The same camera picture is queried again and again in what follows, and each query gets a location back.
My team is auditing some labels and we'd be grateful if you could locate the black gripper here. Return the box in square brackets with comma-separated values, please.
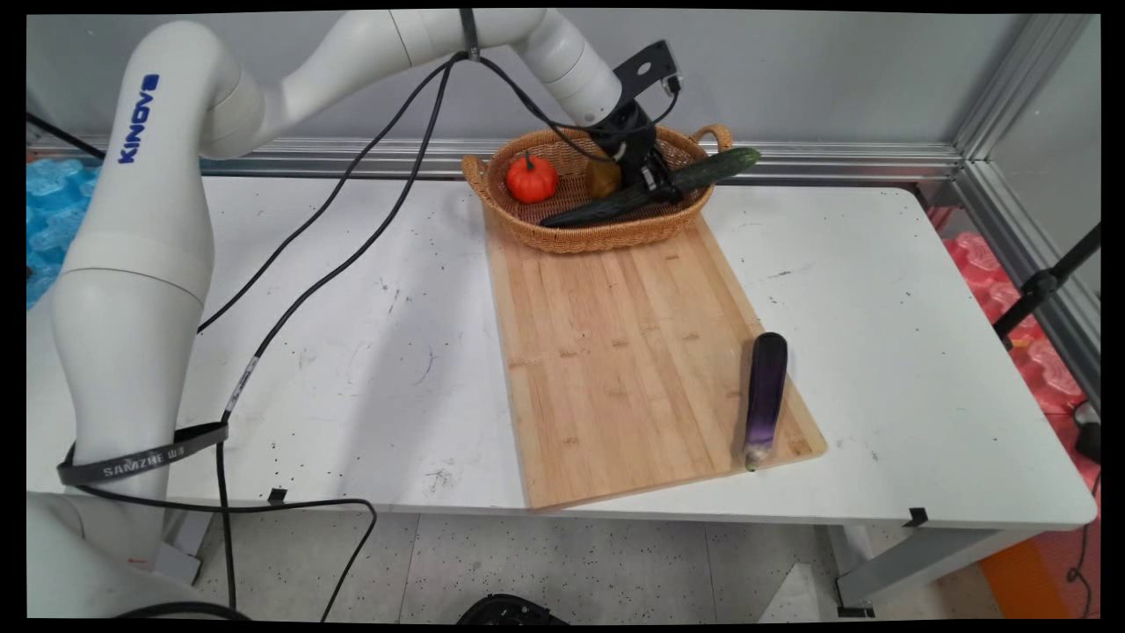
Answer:
[587, 100, 685, 203]

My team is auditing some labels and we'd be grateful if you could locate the long dark green cucumber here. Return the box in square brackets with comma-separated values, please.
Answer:
[539, 147, 762, 229]

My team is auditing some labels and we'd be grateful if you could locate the black round device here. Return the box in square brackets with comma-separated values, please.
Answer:
[457, 593, 568, 625]

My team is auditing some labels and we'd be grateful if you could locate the black cable hanging off table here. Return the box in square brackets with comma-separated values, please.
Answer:
[70, 482, 379, 622]

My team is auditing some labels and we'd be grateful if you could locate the woven wicker basket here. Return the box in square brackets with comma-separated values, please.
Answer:
[461, 123, 733, 256]

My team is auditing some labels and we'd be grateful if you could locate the purple eggplant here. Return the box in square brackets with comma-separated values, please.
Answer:
[743, 331, 789, 473]

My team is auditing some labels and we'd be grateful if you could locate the short aluminium frame rail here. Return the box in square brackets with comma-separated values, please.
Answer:
[954, 158, 1101, 407]

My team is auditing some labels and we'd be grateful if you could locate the bamboo cutting board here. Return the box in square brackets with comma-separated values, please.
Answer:
[483, 207, 829, 513]

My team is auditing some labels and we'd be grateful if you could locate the small white table leg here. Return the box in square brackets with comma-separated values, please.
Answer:
[154, 510, 214, 586]

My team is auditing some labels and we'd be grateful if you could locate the red foam packing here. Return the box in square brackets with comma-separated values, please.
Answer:
[940, 230, 1092, 416]

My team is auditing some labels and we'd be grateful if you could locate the blue foam packing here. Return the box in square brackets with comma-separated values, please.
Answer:
[26, 158, 102, 309]

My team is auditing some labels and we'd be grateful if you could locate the aluminium frame upright post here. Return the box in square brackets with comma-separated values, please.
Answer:
[954, 13, 1100, 161]

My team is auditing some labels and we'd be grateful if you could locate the black tripod foot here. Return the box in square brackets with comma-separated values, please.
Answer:
[1074, 400, 1101, 465]

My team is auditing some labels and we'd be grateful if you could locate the long aluminium frame rail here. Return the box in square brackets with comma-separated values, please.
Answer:
[26, 136, 963, 184]

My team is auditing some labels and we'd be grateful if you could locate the black tripod leg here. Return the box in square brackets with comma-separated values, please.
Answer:
[993, 224, 1101, 348]

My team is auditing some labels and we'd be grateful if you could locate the large white table leg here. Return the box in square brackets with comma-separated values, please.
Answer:
[826, 525, 1042, 616]

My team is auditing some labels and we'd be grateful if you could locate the black printed velcro strap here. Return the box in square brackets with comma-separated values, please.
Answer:
[57, 422, 229, 487]

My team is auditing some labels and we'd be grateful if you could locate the black cable with white label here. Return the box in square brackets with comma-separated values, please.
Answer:
[215, 57, 458, 612]

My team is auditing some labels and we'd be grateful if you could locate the small orange pumpkin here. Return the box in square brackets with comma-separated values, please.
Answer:
[505, 149, 559, 205]

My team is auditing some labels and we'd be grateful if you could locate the thin black floor cable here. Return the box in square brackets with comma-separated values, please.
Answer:
[1066, 475, 1101, 616]

